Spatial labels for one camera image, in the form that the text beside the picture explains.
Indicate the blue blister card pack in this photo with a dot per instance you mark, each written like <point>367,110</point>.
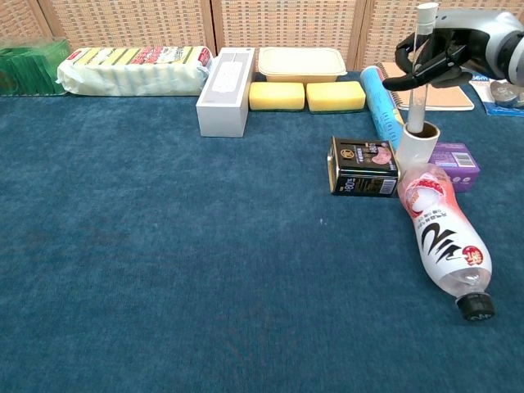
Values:
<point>503,98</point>

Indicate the woven bamboo folding screen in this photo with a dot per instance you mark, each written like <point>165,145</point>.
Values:
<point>286,24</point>

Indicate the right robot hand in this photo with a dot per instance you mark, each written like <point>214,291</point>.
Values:
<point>471,45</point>

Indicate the transparent test tube white cap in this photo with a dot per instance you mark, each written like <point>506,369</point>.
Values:
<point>427,12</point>

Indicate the yellow sponge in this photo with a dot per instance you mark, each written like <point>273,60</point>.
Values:
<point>335,96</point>
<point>276,96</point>

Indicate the wrapped yellow sponge multipack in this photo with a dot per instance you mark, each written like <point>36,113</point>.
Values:
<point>131,75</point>

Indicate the blue cling film roll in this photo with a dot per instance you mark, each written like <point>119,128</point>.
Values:
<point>380,110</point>

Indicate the kraft spiral notebook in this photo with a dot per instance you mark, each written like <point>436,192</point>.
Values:
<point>446,100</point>

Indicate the beige lidded food container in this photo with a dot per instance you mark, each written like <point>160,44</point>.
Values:
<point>301,63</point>

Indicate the plastic bottle black cap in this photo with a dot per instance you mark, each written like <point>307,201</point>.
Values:
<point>442,237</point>

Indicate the green sponge pack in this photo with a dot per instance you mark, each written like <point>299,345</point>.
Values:
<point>28,69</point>

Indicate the white power strip box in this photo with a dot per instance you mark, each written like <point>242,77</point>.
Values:
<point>223,114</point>

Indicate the blue table cloth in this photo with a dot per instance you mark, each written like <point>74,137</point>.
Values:
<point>163,245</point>

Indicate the white cardboard roll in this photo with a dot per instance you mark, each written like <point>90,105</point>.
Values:
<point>413,151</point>

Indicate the black meat tin can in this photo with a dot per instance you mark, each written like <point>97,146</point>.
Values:
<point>364,172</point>

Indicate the purple cardboard box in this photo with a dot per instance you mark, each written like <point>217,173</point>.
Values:
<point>458,163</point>

